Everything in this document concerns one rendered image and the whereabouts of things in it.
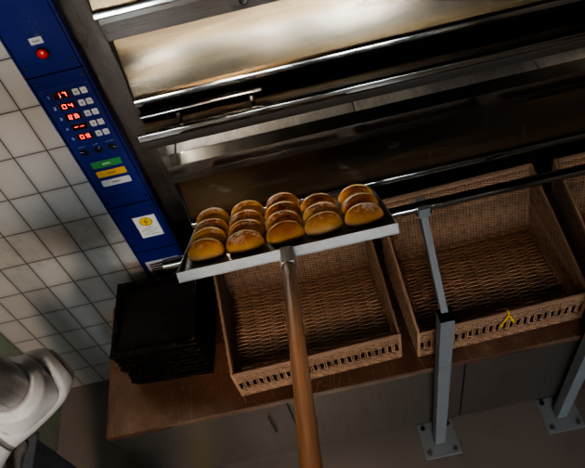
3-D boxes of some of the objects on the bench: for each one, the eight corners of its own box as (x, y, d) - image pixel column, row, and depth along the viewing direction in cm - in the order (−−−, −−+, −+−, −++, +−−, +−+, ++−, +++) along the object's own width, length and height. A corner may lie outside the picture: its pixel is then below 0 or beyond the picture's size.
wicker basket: (377, 247, 227) (372, 199, 205) (522, 211, 225) (532, 159, 204) (416, 359, 195) (415, 317, 174) (584, 319, 194) (604, 270, 173)
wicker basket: (225, 281, 229) (204, 238, 207) (368, 246, 228) (361, 198, 206) (240, 399, 197) (217, 361, 176) (405, 358, 196) (403, 315, 175)
